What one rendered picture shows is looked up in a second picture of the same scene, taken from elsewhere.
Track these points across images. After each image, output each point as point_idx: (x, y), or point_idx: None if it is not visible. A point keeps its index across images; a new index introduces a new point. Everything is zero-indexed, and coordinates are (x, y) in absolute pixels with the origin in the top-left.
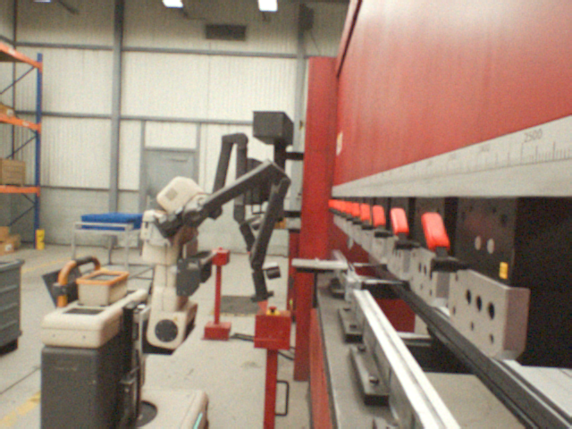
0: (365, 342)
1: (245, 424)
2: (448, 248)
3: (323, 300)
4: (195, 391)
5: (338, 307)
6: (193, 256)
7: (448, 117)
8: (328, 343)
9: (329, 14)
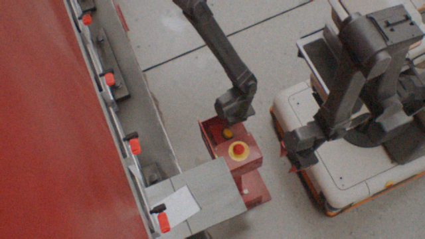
0: (87, 28)
1: None
2: None
3: (163, 143)
4: (341, 190)
5: (138, 123)
6: (328, 52)
7: None
8: (117, 20)
9: None
